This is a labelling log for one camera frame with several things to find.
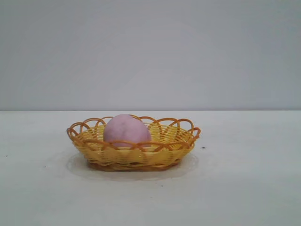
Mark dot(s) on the pink peach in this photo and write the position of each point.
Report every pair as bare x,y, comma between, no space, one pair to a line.
127,129

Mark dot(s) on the yellow woven plastic basket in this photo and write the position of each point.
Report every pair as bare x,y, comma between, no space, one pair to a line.
131,156

